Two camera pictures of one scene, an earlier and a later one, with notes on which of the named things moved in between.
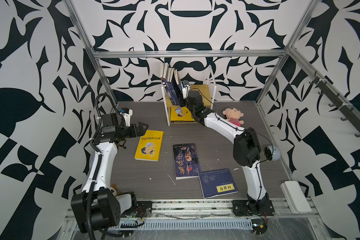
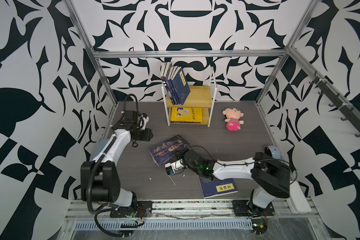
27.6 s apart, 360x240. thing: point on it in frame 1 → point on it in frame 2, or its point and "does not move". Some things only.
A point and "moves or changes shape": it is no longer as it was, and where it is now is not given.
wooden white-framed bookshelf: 175,114 does not move
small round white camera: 271,153 does not move
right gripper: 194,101 → 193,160
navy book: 177,92 moves or changes shape
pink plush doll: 233,114 does not move
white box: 295,197 does not move
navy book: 217,183 does not move
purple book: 186,164 moves or changes shape
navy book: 171,85 does not move
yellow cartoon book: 149,146 → 185,114
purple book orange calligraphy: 165,80 does not move
